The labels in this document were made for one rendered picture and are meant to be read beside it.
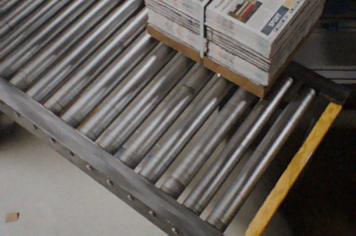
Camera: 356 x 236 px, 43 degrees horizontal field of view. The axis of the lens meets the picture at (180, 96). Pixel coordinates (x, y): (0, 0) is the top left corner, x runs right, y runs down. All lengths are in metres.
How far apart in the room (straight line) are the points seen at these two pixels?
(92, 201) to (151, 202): 0.91
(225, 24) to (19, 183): 1.30
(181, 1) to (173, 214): 0.49
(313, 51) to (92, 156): 1.24
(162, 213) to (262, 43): 0.44
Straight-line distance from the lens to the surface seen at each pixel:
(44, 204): 2.00
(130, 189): 1.07
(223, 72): 1.19
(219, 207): 1.05
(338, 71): 2.02
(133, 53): 1.27
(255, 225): 1.02
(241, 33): 1.03
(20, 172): 2.09
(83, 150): 1.13
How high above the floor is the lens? 1.79
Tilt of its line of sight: 57 degrees down
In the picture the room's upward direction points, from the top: 3 degrees counter-clockwise
